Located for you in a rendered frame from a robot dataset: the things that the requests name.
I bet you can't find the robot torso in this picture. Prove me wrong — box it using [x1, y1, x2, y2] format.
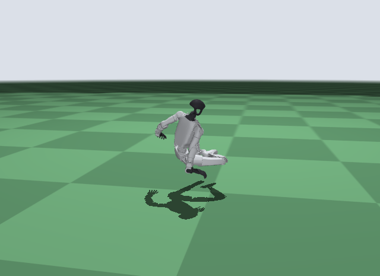
[175, 113, 201, 161]

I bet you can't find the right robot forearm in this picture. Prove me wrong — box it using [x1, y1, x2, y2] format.
[185, 147, 197, 173]

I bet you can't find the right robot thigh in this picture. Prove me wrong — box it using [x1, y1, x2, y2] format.
[182, 155, 226, 167]

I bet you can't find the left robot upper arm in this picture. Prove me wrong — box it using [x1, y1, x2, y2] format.
[160, 111, 185, 129]

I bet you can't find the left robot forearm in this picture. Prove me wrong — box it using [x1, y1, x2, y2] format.
[155, 124, 163, 137]

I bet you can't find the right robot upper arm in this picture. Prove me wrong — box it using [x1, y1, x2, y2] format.
[188, 124, 204, 152]

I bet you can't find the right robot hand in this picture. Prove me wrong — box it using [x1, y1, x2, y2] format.
[186, 167, 207, 178]

